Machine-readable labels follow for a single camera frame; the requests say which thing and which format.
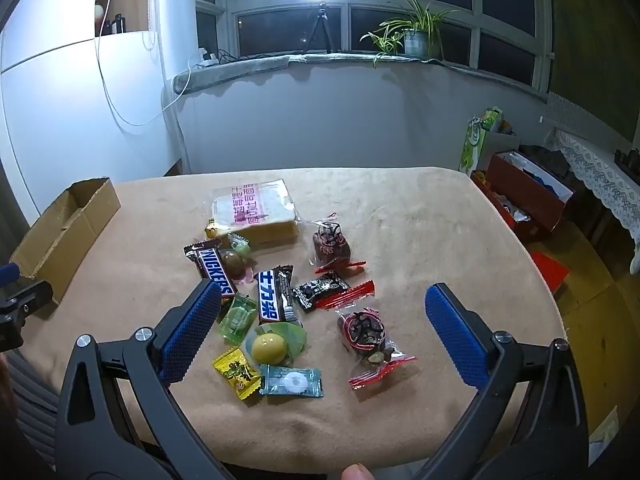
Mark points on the grey cardboard box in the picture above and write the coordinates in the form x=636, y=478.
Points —
x=502, y=142

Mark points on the pink snack packet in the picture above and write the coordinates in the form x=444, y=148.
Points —
x=255, y=210

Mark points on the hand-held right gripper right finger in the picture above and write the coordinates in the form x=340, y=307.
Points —
x=457, y=337

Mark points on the teal candy packet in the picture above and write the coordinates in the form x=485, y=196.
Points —
x=292, y=381

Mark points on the person's right hand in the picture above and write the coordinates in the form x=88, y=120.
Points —
x=357, y=472

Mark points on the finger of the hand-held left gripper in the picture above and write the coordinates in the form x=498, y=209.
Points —
x=7, y=274
x=27, y=297

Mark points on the red clear snack packet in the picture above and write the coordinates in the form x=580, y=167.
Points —
x=362, y=330

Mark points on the green white bag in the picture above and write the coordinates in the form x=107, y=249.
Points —
x=475, y=145

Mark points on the green candy packet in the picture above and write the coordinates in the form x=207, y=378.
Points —
x=239, y=319

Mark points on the dark cloth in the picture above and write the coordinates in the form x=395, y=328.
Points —
x=545, y=157

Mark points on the potted spider plant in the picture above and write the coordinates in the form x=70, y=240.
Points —
x=415, y=35

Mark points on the red flat packet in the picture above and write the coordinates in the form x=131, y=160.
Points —
x=550, y=270

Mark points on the small black bottle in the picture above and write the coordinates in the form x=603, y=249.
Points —
x=118, y=24

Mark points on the brown chocolate bar white label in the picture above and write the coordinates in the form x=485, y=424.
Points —
x=270, y=297

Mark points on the beige table cloth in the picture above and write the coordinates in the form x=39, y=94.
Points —
x=400, y=220

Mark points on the brown ball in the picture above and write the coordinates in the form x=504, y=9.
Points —
x=232, y=261

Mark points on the white lace tablecloth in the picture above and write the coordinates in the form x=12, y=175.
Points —
x=600, y=170

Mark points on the white power strip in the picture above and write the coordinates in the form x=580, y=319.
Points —
x=207, y=60

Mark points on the small yellow candy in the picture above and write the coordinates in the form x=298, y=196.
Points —
x=212, y=230

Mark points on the yellow candy packet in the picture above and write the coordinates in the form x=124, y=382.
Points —
x=236, y=372

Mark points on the black tripod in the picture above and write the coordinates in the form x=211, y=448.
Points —
x=320, y=30

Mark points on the black candy with red ends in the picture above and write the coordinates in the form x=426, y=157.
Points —
x=320, y=290

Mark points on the small green candy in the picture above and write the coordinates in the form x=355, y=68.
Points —
x=240, y=242

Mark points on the red storage box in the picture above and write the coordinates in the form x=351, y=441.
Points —
x=525, y=195

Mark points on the grey windowsill cloth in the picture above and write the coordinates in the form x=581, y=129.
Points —
x=235, y=72

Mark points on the yellow ball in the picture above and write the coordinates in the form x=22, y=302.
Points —
x=272, y=346

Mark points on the small clear-wrapped dark nut candy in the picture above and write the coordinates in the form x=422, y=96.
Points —
x=330, y=245

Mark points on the white cabinet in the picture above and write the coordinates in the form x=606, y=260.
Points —
x=75, y=110

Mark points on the dark green curtain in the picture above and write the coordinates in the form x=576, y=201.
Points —
x=595, y=30

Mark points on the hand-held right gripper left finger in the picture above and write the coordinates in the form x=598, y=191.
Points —
x=192, y=332

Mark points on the white framed window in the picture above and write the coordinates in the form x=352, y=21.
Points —
x=345, y=5

